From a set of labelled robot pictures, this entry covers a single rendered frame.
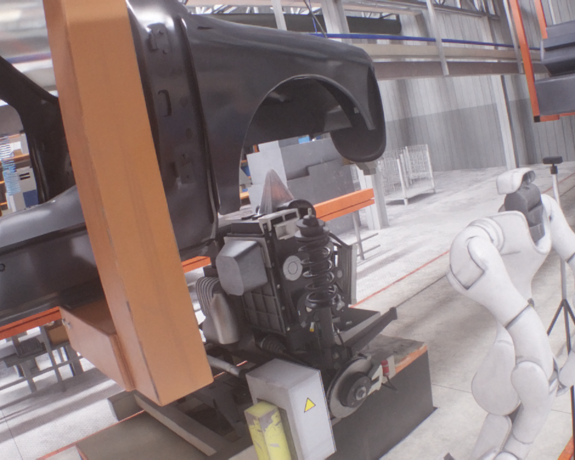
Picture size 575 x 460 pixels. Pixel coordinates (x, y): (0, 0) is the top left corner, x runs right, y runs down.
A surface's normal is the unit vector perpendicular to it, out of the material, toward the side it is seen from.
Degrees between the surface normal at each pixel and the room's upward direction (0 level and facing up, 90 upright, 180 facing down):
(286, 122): 90
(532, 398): 103
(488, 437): 90
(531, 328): 66
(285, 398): 90
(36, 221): 73
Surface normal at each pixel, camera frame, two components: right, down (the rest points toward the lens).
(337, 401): 0.65, 0.24
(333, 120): -0.56, 0.70
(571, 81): -0.75, 0.27
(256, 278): 0.31, 0.11
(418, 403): 0.62, 0.01
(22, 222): 0.52, -0.26
